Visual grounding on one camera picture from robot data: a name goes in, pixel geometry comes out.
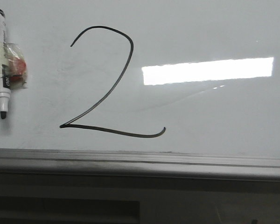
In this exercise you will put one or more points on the white black whiteboard marker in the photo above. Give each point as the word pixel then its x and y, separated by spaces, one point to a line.
pixel 13 68

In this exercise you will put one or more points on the white whiteboard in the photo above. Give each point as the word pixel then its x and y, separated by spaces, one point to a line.
pixel 173 88

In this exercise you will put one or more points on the grey wall vent panel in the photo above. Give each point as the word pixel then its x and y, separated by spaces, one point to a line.
pixel 143 207

